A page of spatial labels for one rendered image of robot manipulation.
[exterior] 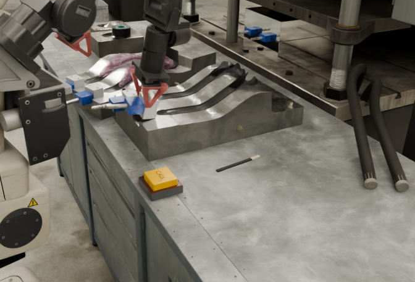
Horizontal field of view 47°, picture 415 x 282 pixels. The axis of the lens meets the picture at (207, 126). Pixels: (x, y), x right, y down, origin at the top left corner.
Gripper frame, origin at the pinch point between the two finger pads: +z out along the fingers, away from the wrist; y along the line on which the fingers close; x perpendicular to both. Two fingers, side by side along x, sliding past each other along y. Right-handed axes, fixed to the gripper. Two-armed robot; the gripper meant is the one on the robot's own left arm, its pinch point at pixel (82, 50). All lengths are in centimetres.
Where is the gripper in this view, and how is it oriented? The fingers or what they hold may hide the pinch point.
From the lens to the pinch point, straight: 146.3
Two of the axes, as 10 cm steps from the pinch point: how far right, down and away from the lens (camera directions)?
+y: -6.7, -3.5, 6.6
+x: -6.8, 6.5, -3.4
